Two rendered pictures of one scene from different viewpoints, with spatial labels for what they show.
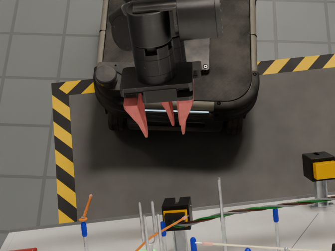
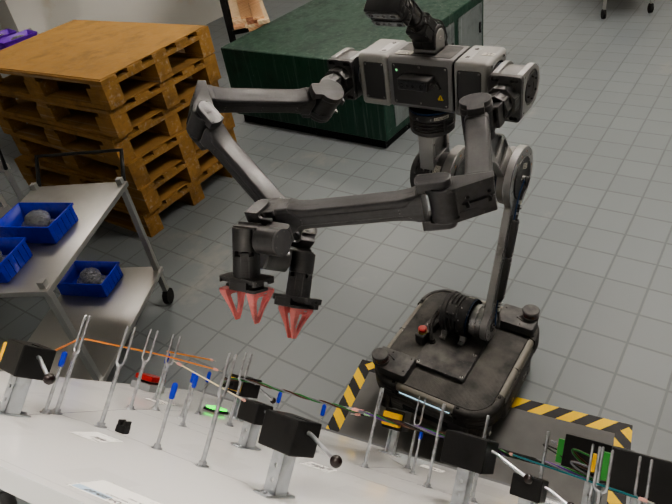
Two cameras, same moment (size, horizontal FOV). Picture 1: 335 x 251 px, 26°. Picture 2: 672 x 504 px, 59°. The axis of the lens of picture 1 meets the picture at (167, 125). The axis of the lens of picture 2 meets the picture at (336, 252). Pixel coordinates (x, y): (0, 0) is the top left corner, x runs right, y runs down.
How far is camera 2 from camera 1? 0.76 m
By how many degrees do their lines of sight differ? 33
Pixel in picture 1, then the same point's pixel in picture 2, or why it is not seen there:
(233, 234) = not seen: hidden behind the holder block
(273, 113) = (521, 445)
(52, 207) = not seen: hidden behind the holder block
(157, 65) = (239, 264)
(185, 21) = (256, 237)
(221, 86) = (467, 396)
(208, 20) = (267, 239)
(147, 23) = (236, 233)
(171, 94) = (243, 287)
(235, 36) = (499, 364)
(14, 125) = (322, 378)
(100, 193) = not seen: hidden behind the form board
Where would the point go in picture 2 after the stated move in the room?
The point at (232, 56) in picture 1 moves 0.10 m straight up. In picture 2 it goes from (488, 378) to (488, 360)
